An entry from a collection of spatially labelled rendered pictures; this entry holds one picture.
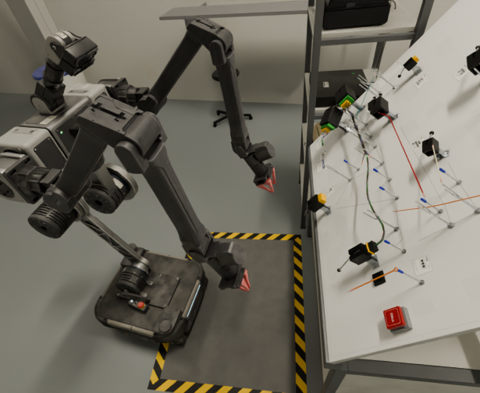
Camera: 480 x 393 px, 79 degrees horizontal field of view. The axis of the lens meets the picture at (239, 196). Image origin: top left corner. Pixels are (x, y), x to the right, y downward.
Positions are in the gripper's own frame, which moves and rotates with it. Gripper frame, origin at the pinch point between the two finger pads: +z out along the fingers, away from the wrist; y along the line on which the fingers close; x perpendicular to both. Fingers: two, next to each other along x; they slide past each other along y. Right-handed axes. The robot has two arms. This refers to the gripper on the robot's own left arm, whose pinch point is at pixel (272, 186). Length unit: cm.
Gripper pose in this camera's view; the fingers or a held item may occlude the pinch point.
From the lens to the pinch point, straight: 128.4
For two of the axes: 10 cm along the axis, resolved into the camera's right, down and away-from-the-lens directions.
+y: 2.7, -7.0, 6.6
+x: -7.8, 2.4, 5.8
